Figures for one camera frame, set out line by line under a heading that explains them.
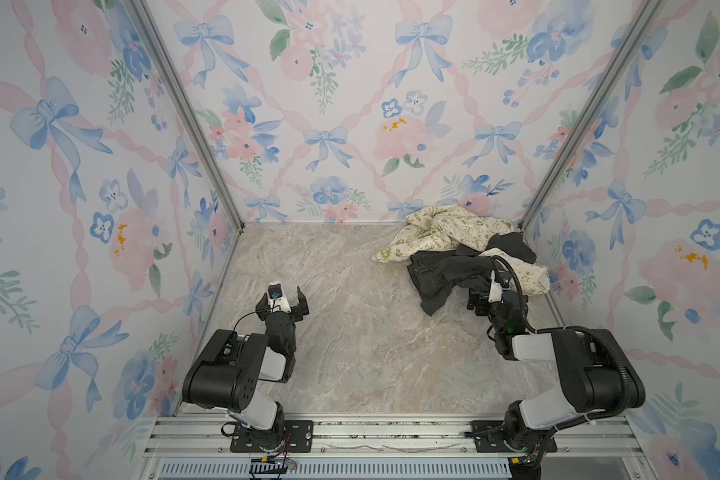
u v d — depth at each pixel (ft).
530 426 2.04
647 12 2.24
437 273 3.12
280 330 2.22
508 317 2.38
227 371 1.50
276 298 2.46
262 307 2.63
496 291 2.69
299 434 2.43
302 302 2.75
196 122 2.94
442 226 3.30
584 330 1.65
